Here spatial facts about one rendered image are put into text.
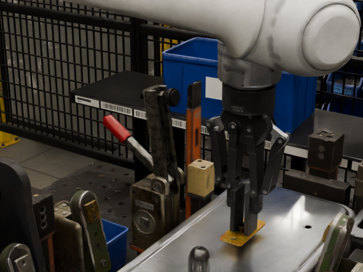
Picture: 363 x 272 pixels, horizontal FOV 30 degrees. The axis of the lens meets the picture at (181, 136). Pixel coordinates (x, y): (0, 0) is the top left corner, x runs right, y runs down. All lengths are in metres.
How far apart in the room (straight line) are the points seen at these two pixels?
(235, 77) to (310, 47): 0.23
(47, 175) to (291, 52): 3.00
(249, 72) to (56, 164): 2.92
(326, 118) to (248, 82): 0.59
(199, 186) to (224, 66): 0.29
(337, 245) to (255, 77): 0.24
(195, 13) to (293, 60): 0.11
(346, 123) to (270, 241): 0.48
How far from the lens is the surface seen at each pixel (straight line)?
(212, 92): 1.42
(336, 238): 0.90
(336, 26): 0.71
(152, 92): 1.03
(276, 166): 0.97
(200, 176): 1.14
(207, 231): 1.08
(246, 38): 0.73
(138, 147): 1.11
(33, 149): 3.99
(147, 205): 1.10
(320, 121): 1.47
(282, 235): 1.08
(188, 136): 1.15
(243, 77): 0.91
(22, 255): 0.87
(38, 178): 3.63
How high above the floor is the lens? 1.54
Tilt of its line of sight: 22 degrees down
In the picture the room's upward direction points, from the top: straight up
